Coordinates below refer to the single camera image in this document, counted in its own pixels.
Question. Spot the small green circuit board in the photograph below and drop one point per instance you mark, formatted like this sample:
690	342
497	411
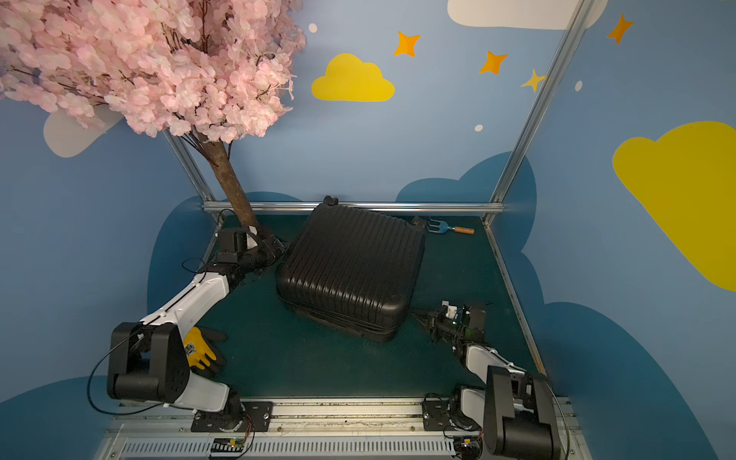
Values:
227	447

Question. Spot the horizontal aluminium back frame bar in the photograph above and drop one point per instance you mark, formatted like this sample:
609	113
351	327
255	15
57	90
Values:
286	207

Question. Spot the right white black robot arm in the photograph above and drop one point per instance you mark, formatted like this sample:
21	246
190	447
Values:
513	414

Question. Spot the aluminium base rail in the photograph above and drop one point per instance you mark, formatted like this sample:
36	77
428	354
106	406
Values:
300	428

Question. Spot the pink artificial cherry blossom tree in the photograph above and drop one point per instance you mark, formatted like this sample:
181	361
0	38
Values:
209	72

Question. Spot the right aluminium frame post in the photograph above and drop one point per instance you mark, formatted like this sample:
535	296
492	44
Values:
555	73

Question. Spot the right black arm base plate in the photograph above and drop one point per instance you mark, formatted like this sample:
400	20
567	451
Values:
440	413

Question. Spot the left aluminium frame post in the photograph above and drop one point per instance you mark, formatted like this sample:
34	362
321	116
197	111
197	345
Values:
190	166

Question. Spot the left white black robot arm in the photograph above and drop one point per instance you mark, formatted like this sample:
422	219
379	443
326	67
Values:
162	357

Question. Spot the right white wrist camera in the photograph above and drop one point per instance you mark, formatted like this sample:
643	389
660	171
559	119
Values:
451	312

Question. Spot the blue garden fork, wooden handle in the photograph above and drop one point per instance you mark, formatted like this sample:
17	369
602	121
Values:
435	226

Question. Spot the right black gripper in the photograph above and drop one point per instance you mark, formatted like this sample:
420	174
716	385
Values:
436	322

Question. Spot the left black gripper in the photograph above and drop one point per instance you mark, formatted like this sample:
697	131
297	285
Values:
260	247

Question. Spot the black round connector box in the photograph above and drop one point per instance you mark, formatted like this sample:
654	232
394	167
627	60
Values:
467	448

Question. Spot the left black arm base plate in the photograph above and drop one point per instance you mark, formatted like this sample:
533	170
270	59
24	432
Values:
253	416

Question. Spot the aluminium frame post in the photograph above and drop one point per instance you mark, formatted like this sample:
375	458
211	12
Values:
555	73
190	166

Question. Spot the black ribbed hard-shell suitcase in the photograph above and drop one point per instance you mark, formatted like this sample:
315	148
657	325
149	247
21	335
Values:
353	270

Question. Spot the yellow and black work glove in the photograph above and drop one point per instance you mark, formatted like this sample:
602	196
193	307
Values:
203	355

